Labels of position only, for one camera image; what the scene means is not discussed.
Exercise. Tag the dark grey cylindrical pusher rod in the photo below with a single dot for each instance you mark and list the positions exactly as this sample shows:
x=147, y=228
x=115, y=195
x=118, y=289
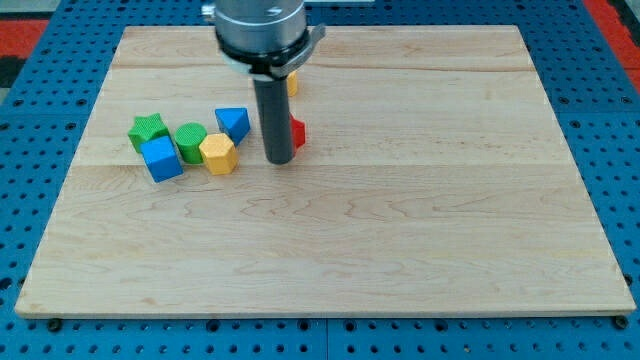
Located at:
x=273, y=109

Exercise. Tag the yellow hexagon block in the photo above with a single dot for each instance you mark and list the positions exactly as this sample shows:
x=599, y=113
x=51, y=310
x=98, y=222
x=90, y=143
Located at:
x=219, y=154

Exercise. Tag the red star block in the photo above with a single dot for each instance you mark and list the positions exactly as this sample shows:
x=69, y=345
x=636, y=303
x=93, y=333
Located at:
x=298, y=129

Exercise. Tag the green star block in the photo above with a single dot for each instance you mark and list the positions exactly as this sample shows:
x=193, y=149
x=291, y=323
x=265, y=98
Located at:
x=146, y=128

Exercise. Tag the yellow block behind rod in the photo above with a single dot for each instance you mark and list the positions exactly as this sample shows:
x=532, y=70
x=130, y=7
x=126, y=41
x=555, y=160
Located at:
x=292, y=84

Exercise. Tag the blue triangle block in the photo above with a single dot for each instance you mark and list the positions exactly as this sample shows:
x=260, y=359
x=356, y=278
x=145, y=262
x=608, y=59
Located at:
x=234, y=122

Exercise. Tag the green cylinder block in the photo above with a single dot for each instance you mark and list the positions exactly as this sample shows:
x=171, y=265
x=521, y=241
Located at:
x=188, y=138

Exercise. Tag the blue cube block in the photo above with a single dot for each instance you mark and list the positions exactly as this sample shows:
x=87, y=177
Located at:
x=161, y=159

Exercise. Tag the wooden board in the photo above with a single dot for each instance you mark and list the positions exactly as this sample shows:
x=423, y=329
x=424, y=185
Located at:
x=435, y=181

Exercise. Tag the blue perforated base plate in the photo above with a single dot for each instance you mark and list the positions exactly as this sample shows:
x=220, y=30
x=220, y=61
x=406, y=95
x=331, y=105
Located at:
x=590, y=89

